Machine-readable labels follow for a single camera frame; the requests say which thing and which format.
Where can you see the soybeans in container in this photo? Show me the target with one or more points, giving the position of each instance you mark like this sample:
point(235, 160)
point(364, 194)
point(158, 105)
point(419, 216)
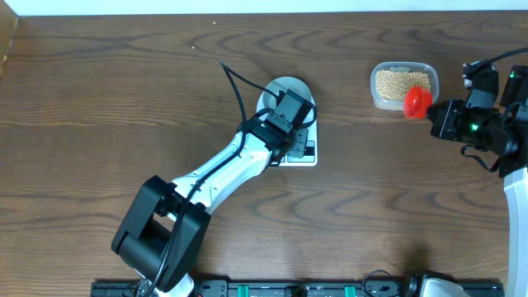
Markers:
point(394, 86)

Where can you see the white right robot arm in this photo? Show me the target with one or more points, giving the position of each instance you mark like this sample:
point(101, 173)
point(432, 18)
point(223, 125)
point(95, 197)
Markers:
point(506, 136)

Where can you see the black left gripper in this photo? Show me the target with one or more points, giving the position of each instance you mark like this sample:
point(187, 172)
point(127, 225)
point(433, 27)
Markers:
point(300, 142)

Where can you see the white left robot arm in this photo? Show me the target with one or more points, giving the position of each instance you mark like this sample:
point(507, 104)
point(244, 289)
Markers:
point(164, 228)

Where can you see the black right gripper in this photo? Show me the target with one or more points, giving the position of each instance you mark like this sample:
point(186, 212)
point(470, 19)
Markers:
point(443, 127)

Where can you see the clear plastic container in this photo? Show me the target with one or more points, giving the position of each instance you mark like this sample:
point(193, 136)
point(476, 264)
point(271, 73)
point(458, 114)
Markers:
point(388, 105)

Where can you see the red plastic measuring scoop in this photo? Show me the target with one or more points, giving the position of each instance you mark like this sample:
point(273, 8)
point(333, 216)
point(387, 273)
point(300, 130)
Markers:
point(416, 103)

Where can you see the white digital kitchen scale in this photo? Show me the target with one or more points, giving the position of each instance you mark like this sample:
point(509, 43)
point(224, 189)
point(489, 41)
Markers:
point(310, 157)

